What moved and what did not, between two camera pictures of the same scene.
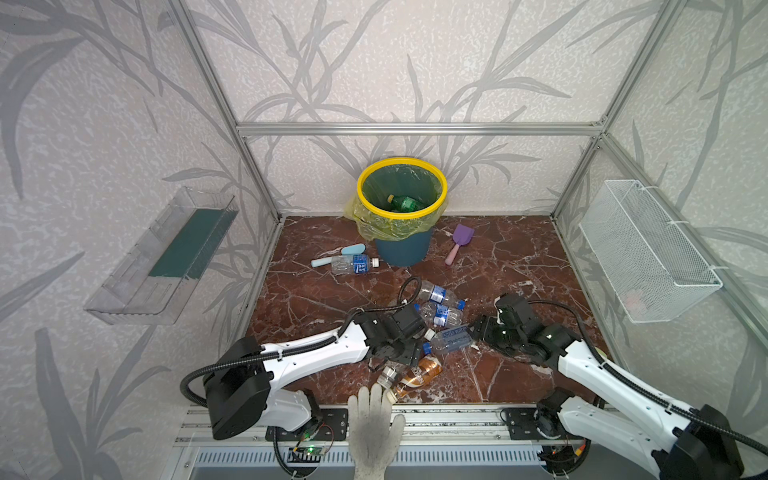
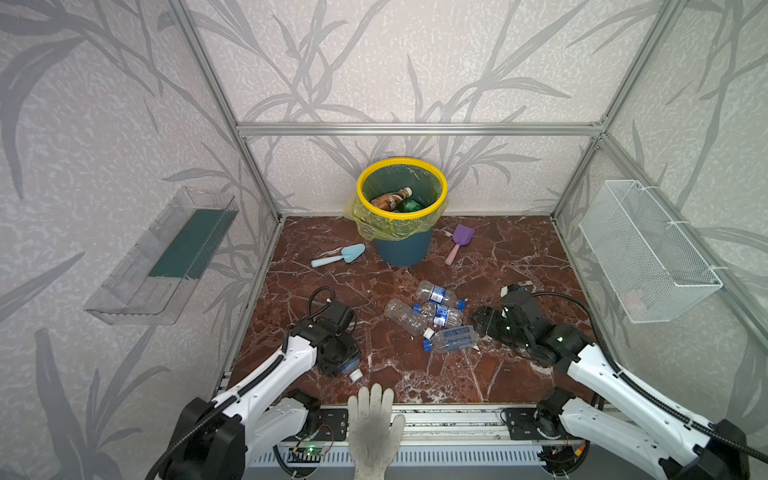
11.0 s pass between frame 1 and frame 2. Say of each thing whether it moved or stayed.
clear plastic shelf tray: stayed
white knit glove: stayed
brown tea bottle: moved
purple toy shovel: stayed
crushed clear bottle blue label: stayed
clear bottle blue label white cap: moved
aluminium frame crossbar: stayed
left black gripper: moved
